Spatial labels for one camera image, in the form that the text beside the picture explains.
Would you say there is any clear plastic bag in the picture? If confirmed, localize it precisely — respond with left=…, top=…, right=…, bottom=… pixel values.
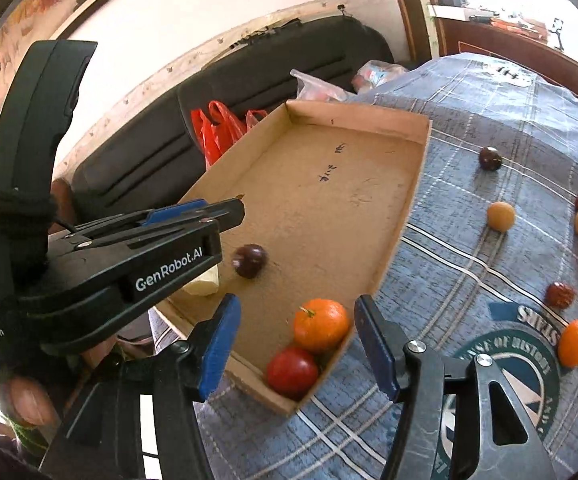
left=290, top=69, right=354, bottom=103

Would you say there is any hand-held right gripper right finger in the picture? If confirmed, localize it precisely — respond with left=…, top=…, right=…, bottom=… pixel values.
left=354, top=294, right=560, bottom=480

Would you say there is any cardboard box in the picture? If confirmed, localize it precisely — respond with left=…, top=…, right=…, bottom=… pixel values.
left=161, top=100, right=432, bottom=416

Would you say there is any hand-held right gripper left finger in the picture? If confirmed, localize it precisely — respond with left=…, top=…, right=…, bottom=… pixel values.
left=41, top=294, right=242, bottom=480

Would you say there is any pink and white bag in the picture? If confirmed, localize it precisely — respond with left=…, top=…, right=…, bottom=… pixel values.
left=353, top=60, right=410, bottom=93

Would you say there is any blue plaid blanket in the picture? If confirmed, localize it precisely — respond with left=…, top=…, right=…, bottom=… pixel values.
left=149, top=52, right=578, bottom=480

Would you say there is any red jujube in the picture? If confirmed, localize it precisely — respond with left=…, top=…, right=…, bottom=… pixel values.
left=545, top=281, right=576, bottom=309

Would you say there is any black sofa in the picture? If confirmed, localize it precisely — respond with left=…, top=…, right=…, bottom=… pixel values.
left=54, top=15, right=394, bottom=281

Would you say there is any black cable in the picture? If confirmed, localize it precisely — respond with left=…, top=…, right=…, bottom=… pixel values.
left=0, top=182, right=77, bottom=236

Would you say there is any framed painting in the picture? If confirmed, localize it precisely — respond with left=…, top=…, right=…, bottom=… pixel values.
left=0, top=0, right=152, bottom=178

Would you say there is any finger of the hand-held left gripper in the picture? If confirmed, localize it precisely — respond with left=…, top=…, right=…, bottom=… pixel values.
left=66, top=218, right=222, bottom=273
left=141, top=197, right=246, bottom=233

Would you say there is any small orange tangerine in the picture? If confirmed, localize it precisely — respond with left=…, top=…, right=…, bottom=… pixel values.
left=557, top=319, right=578, bottom=368

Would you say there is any pale yellow fruit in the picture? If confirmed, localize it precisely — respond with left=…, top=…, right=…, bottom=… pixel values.
left=184, top=265, right=220, bottom=297

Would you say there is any person's left hand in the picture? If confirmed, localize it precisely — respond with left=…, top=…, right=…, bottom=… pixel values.
left=0, top=342, right=122, bottom=430

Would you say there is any wooden door frame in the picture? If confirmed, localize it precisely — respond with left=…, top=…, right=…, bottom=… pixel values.
left=384, top=0, right=450, bottom=61

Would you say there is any red plastic bag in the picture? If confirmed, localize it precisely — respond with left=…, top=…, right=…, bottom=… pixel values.
left=190, top=101, right=268, bottom=168

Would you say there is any large orange tangerine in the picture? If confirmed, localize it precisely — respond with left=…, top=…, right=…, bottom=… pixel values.
left=294, top=299, right=350, bottom=354

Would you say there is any large red tomato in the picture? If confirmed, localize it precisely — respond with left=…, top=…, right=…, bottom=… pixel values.
left=267, top=347, right=320, bottom=396

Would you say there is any dark purple plum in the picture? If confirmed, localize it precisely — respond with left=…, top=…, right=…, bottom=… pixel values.
left=232, top=244, right=268, bottom=280
left=479, top=146, right=502, bottom=172

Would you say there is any wooden cabinet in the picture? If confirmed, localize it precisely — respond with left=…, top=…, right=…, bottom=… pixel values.
left=429, top=5, right=578, bottom=101

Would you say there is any round yellow-orange fruit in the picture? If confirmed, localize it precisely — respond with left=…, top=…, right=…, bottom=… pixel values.
left=486, top=201, right=516, bottom=233

